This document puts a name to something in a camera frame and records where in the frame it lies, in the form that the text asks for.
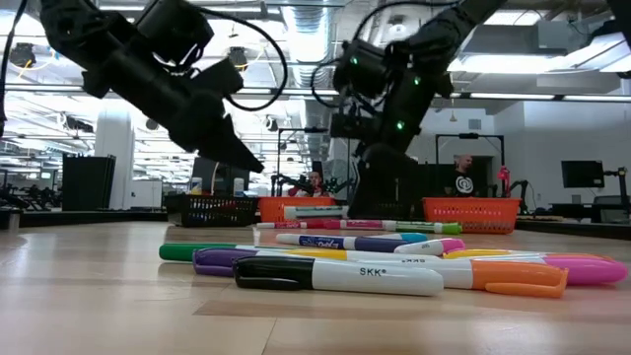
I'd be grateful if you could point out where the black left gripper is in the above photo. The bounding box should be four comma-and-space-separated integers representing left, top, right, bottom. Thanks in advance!
81, 48, 265, 175

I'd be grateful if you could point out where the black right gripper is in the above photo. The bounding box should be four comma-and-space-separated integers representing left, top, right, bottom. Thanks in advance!
329, 41, 455, 202

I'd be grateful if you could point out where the magenta Expo marker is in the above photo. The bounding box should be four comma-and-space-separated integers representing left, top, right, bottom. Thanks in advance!
324, 219, 400, 232

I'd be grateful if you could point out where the blue-capped white marker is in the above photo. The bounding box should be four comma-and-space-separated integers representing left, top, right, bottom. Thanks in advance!
374, 232, 430, 244

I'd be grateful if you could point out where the light green Expo marker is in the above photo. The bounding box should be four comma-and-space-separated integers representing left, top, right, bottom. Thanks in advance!
393, 221, 463, 236

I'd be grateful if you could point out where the thin blue Expo marker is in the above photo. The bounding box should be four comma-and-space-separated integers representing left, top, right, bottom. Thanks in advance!
275, 233, 410, 253

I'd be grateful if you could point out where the dark green Expo marker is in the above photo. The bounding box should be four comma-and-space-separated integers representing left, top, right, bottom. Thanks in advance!
283, 205, 350, 221

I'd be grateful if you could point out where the pink-capped white marker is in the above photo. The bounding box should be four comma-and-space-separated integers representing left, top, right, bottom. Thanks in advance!
492, 253, 629, 287
393, 238, 466, 256

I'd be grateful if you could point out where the thin red Expo marker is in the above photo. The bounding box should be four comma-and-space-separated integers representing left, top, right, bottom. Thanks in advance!
255, 220, 341, 231

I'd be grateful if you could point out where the yellow-capped white marker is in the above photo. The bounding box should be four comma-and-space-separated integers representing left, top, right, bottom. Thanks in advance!
275, 248, 442, 263
442, 248, 549, 260

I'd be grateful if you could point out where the thin green-capped marker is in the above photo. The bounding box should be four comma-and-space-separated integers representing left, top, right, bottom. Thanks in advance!
158, 242, 277, 263

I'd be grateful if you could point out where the black computer monitor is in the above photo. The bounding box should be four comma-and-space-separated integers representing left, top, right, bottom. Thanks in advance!
191, 157, 257, 196

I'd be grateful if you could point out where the person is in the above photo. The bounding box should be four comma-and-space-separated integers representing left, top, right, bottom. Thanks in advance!
445, 154, 482, 198
288, 171, 336, 198

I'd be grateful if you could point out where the orange mesh basket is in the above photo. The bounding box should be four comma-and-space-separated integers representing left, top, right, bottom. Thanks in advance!
257, 195, 337, 224
422, 196, 523, 235

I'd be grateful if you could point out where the white round pillar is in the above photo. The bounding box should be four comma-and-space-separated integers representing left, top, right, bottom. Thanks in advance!
94, 108, 136, 211

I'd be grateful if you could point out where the black-capped SKK marker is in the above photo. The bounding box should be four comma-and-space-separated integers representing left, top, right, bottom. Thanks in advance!
233, 254, 446, 298

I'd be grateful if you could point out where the red gadget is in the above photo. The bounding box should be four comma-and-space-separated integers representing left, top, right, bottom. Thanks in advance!
496, 166, 512, 198

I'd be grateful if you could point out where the purple-capped white marker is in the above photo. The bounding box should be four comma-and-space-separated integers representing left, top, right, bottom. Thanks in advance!
192, 247, 297, 277

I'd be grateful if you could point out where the black cabinet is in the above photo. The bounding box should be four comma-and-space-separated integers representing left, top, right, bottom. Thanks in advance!
61, 154, 117, 212

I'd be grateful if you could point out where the long ceiling light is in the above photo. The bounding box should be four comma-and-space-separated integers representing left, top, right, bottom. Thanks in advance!
561, 94, 631, 104
467, 92, 557, 102

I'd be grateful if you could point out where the orange-capped white marker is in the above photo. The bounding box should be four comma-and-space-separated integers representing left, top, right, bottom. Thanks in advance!
354, 256, 570, 300

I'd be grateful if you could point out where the black rig frame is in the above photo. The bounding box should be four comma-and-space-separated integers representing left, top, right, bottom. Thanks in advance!
275, 126, 329, 198
434, 132, 506, 198

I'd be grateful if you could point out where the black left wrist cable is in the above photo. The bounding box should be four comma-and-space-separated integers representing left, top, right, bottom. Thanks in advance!
191, 3, 290, 113

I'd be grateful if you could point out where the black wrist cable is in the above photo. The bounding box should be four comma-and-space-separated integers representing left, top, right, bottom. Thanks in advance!
309, 0, 462, 110
191, 3, 290, 113

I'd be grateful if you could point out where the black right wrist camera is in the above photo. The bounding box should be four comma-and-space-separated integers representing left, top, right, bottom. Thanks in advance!
332, 38, 390, 99

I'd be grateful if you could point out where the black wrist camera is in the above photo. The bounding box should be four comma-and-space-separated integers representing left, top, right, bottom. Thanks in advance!
135, 0, 217, 68
332, 38, 390, 99

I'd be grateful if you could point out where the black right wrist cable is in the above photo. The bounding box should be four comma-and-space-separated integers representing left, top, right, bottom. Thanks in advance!
309, 0, 462, 110

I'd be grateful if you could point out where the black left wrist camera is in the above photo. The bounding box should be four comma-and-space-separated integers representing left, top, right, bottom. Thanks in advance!
135, 0, 217, 68

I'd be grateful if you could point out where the silver ceiling duct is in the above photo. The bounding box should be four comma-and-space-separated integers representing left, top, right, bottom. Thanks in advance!
283, 4, 341, 90

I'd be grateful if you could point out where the black wall monitor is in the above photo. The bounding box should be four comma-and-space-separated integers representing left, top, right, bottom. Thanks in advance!
560, 160, 606, 189

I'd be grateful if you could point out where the black hanging cable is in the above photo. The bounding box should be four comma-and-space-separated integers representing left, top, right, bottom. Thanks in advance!
0, 0, 27, 140

